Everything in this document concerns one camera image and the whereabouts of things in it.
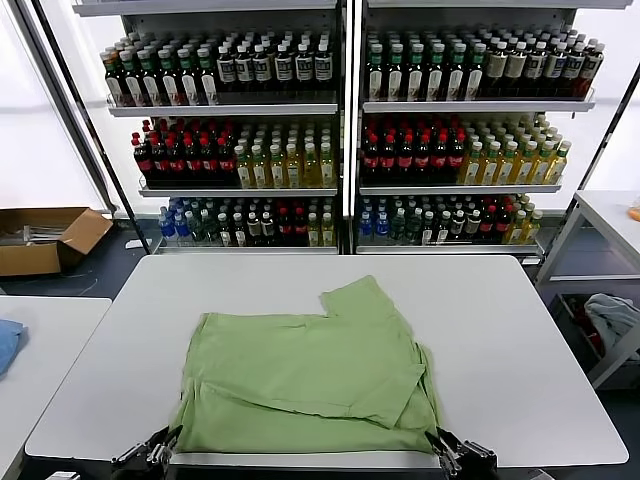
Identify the dark bottle square white label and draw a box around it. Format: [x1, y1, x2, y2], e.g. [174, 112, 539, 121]
[579, 39, 605, 97]
[562, 42, 587, 97]
[543, 42, 567, 96]
[215, 44, 236, 94]
[272, 43, 293, 92]
[313, 42, 333, 92]
[233, 44, 254, 93]
[293, 42, 314, 92]
[524, 40, 549, 96]
[251, 43, 272, 93]

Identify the grey slanted frame pole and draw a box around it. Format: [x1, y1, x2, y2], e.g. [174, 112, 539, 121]
[10, 0, 117, 217]

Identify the dark tea bottle white label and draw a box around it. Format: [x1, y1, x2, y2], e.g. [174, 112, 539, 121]
[119, 48, 142, 107]
[176, 46, 199, 107]
[367, 43, 385, 100]
[405, 43, 425, 100]
[425, 43, 446, 100]
[102, 48, 124, 107]
[137, 48, 160, 107]
[446, 43, 466, 100]
[195, 46, 219, 106]
[156, 47, 179, 107]
[385, 43, 405, 100]
[464, 43, 487, 100]

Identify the white side table grey frame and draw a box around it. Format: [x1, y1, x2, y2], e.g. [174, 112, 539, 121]
[534, 188, 640, 389]

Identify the dark storage bin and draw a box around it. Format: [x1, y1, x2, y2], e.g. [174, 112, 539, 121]
[552, 292, 609, 374]

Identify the grey metal parts bundle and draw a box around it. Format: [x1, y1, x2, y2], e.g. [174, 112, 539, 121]
[0, 224, 69, 247]

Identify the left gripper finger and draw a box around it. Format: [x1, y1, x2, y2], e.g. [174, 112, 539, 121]
[149, 425, 184, 464]
[112, 427, 174, 465]

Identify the grey metal shelf rack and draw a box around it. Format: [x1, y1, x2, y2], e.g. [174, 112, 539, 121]
[352, 0, 634, 259]
[71, 0, 346, 256]

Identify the black slanted pole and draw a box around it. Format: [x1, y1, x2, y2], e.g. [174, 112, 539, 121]
[29, 0, 152, 254]

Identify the brown cardboard box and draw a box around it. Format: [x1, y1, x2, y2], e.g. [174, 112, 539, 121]
[0, 206, 114, 278]

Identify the cola bottle red cap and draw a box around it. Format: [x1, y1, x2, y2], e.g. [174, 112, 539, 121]
[291, 207, 308, 247]
[379, 133, 399, 184]
[215, 136, 236, 186]
[198, 136, 219, 186]
[130, 131, 154, 184]
[447, 131, 467, 182]
[276, 207, 293, 247]
[362, 132, 381, 184]
[413, 133, 433, 184]
[397, 133, 416, 184]
[478, 204, 497, 242]
[164, 135, 185, 186]
[181, 136, 202, 186]
[494, 203, 514, 241]
[430, 132, 450, 183]
[148, 133, 169, 185]

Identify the dark bottle beige label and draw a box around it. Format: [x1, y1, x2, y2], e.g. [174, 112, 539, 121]
[484, 42, 507, 96]
[504, 41, 529, 96]

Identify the dark slanted pole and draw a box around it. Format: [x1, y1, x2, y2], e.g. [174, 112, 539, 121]
[574, 59, 640, 194]

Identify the blue folded cloth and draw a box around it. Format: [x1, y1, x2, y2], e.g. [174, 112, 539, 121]
[0, 318, 29, 381]

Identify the green t-shirt with print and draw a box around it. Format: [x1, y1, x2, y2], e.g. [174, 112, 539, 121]
[172, 274, 444, 456]

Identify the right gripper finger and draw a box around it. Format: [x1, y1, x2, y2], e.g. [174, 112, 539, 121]
[436, 427, 496, 459]
[424, 432, 461, 476]

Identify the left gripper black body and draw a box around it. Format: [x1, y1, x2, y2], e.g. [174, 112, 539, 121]
[112, 449, 170, 480]

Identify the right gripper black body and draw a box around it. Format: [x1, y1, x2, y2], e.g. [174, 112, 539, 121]
[439, 447, 500, 480]

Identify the pale blue crumpled cloth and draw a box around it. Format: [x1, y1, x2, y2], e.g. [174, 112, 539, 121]
[583, 292, 640, 364]

